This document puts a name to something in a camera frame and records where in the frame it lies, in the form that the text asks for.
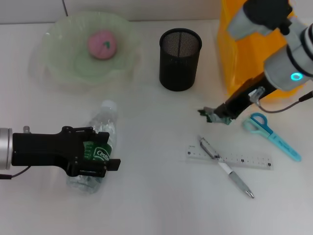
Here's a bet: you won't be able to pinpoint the yellow plastic bin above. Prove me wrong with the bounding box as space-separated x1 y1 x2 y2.
217 0 304 98

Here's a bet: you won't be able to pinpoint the pink peach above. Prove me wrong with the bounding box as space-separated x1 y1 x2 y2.
88 29 117 60

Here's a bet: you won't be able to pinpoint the green plastic wrapper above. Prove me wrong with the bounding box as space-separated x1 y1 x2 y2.
198 107 233 125

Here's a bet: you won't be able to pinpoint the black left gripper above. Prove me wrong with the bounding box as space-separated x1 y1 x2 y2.
12 126 121 178

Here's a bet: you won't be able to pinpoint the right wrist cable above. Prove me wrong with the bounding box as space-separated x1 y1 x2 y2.
249 87 313 114

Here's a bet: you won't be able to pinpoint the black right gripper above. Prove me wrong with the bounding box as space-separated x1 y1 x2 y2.
215 72 272 122

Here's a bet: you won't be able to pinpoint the blue scissors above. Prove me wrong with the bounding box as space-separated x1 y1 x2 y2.
242 112 302 162

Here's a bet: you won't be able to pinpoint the clear plastic ruler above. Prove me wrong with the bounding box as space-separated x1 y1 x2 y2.
187 144 274 170

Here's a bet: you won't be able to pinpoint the wrist cable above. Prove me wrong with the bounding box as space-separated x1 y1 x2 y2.
249 87 313 114
0 166 31 180

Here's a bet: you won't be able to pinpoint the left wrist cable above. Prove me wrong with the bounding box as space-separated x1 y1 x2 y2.
0 166 31 180

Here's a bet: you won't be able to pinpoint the silver white pen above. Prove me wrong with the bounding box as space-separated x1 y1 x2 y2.
197 135 255 199

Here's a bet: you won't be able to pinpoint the green glass fruit plate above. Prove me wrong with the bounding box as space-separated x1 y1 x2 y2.
40 11 141 86

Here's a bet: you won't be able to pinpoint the clear water bottle green label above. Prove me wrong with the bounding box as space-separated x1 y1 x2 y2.
66 99 118 195

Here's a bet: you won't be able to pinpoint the black mesh pen holder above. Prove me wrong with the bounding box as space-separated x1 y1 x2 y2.
159 28 203 92

